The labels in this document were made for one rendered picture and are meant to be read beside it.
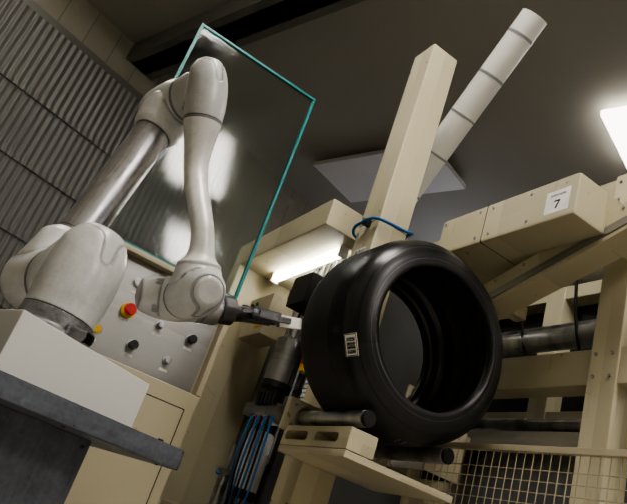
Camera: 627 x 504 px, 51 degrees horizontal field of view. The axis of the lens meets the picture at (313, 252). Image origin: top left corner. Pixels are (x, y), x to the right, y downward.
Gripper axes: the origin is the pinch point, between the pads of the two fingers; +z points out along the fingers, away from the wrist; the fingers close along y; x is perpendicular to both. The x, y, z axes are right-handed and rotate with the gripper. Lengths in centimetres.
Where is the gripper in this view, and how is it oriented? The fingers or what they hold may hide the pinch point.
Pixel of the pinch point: (288, 322)
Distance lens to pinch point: 178.8
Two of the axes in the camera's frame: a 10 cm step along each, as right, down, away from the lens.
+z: 8.6, 2.2, 4.6
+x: -0.9, 9.5, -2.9
